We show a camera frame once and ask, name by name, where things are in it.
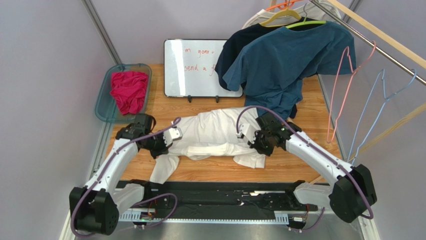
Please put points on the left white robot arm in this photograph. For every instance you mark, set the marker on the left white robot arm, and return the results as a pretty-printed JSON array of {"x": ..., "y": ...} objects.
[{"x": 96, "y": 207}]

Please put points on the green plastic hanger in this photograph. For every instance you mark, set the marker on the green plastic hanger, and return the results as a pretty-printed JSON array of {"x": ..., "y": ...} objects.
[{"x": 305, "y": 23}]

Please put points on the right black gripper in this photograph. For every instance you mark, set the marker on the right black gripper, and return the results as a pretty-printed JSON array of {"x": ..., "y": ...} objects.
[{"x": 258, "y": 143}]

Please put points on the translucent teal plastic basket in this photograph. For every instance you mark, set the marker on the translucent teal plastic basket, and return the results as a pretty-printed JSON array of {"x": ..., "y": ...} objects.
[{"x": 106, "y": 108}]

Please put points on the white whiteboard with red writing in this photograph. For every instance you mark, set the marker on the white whiteboard with red writing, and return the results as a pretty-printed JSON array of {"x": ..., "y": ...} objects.
[{"x": 189, "y": 69}]

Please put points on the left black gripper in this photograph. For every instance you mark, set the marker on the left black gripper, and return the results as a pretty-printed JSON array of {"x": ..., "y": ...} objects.
[{"x": 163, "y": 149}]

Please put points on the magenta crumpled cloth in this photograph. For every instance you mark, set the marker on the magenta crumpled cloth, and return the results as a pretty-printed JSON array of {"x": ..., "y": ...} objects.
[{"x": 129, "y": 89}]

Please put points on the beige hanging t-shirt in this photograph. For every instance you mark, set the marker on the beige hanging t-shirt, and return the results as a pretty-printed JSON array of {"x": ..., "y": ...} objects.
[{"x": 308, "y": 10}]

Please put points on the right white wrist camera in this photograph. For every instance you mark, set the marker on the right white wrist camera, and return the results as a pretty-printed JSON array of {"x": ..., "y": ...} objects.
[{"x": 246, "y": 131}]

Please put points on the white floral print t-shirt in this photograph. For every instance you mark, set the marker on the white floral print t-shirt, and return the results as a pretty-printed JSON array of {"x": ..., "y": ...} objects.
[{"x": 210, "y": 134}]

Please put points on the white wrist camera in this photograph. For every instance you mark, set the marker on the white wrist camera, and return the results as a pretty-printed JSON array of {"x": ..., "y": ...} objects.
[
  {"x": 246, "y": 131},
  {"x": 171, "y": 135}
]

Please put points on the orange plastic hanger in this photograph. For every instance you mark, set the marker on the orange plastic hanger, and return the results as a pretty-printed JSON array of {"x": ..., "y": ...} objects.
[{"x": 281, "y": 6}]

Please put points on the teal blue hanging t-shirt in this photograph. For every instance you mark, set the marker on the teal blue hanging t-shirt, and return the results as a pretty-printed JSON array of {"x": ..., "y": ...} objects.
[{"x": 321, "y": 49}]

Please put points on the wooden rack frame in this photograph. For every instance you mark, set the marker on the wooden rack frame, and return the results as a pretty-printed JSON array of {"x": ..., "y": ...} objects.
[{"x": 397, "y": 125}]

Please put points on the metal clothes rail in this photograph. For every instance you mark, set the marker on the metal clothes rail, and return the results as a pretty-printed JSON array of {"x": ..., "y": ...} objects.
[{"x": 366, "y": 40}]

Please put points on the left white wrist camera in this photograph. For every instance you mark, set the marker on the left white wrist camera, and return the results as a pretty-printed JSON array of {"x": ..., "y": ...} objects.
[{"x": 171, "y": 135}]

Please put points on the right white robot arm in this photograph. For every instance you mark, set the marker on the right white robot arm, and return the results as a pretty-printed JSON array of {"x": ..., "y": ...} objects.
[{"x": 350, "y": 191}]

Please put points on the navy hanging t-shirt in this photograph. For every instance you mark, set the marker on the navy hanging t-shirt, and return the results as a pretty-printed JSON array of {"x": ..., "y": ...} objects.
[{"x": 233, "y": 53}]

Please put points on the yellow plastic hanger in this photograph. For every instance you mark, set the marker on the yellow plastic hanger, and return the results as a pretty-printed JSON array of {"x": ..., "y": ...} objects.
[{"x": 283, "y": 13}]

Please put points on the aluminium rail frame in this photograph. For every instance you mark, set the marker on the aluminium rail frame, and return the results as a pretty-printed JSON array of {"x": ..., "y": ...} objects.
[{"x": 141, "y": 222}]

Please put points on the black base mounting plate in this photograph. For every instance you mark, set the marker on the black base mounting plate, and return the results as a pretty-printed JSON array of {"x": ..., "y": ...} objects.
[{"x": 197, "y": 200}]

